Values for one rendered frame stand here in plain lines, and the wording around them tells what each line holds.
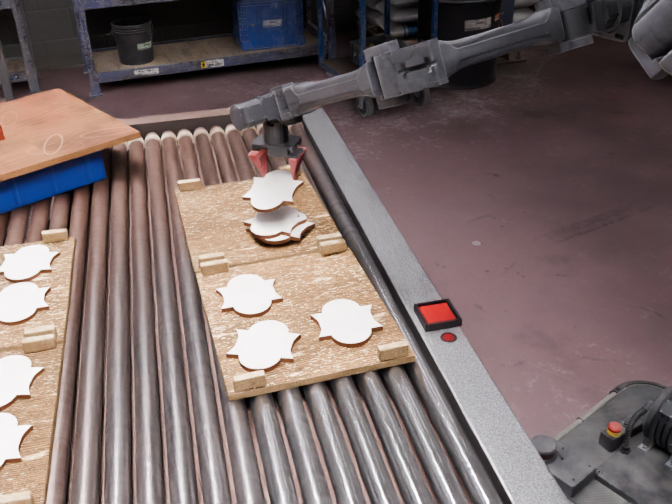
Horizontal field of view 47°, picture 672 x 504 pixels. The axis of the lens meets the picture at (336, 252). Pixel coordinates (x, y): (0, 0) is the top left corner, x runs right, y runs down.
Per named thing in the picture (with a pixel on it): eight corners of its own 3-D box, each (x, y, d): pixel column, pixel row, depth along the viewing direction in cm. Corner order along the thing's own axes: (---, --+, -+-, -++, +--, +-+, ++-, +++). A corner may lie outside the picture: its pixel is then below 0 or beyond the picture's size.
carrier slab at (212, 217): (303, 176, 211) (303, 171, 211) (347, 250, 178) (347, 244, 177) (174, 195, 203) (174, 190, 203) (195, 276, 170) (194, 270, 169)
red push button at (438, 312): (446, 307, 159) (446, 302, 158) (456, 324, 154) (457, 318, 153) (418, 312, 157) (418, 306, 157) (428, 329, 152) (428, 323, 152)
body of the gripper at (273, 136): (293, 155, 174) (290, 124, 170) (251, 151, 177) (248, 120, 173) (302, 143, 180) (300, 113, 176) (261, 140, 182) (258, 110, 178)
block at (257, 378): (265, 379, 138) (264, 368, 136) (267, 386, 136) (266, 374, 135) (232, 386, 136) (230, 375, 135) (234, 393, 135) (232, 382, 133)
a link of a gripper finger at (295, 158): (299, 188, 178) (296, 150, 173) (270, 185, 180) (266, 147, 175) (308, 175, 184) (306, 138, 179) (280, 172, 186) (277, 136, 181)
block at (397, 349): (406, 350, 144) (406, 338, 142) (409, 356, 142) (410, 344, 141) (376, 356, 142) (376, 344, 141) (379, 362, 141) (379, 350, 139)
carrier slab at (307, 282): (349, 252, 177) (349, 246, 176) (415, 361, 143) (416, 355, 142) (196, 279, 169) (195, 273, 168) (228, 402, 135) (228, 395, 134)
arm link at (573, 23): (611, 26, 147) (606, -2, 146) (579, 37, 142) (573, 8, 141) (572, 37, 155) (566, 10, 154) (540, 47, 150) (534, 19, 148)
